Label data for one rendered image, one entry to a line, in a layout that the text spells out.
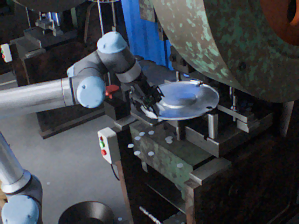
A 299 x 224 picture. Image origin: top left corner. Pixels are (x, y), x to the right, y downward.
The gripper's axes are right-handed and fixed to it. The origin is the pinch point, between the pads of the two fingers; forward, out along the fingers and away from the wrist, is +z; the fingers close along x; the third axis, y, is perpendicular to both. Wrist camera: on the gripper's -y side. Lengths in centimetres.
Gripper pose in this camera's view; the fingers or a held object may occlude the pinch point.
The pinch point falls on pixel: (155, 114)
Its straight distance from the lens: 133.8
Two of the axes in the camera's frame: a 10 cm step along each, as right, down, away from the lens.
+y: 6.6, 3.2, -6.9
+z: 3.9, 6.4, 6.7
